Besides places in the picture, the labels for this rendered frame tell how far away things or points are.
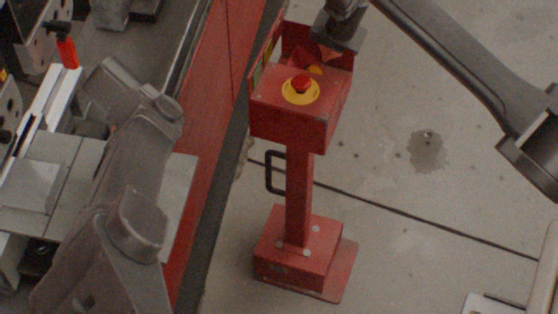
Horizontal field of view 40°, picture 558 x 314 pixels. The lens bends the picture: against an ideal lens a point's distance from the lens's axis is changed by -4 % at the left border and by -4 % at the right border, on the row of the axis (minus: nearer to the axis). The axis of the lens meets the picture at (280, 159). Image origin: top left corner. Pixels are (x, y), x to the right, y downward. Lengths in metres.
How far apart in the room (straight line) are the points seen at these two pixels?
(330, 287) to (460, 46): 1.35
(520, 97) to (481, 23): 1.96
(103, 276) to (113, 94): 0.47
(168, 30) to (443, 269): 1.10
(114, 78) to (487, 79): 0.43
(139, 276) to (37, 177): 0.70
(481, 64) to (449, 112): 1.66
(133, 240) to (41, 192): 0.67
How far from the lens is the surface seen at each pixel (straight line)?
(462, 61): 0.89
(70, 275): 0.52
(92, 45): 1.51
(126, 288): 0.48
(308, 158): 1.73
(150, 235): 0.51
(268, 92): 1.52
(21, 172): 1.20
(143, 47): 1.49
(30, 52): 1.12
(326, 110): 1.49
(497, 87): 0.89
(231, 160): 2.31
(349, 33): 1.48
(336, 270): 2.17
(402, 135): 2.45
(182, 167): 1.15
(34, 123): 1.26
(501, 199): 2.39
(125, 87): 0.93
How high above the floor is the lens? 1.95
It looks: 55 degrees down
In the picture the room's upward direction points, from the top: straight up
